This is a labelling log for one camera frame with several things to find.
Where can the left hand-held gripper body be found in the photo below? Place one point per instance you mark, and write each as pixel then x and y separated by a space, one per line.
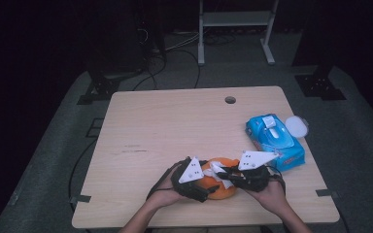
pixel 187 189

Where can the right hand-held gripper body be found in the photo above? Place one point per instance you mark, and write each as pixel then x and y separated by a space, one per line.
pixel 254 179

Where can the orange plush toy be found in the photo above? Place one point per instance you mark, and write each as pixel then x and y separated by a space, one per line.
pixel 225 193

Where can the white wet wipe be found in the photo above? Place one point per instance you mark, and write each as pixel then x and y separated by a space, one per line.
pixel 214 170
pixel 274 133

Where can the blue wet wipes pack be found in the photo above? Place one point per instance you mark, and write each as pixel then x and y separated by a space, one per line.
pixel 265 142

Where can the person's left hand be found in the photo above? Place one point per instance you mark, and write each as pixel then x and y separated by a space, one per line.
pixel 163 195

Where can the person's right hand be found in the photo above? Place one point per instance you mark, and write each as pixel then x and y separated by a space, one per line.
pixel 273 199

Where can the black tape strip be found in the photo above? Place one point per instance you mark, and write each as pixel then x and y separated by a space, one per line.
pixel 326 193
pixel 80 198

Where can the black stand base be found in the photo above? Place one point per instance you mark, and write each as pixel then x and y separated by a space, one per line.
pixel 319 85
pixel 102 87

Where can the white metal stand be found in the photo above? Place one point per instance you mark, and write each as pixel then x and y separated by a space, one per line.
pixel 234 18

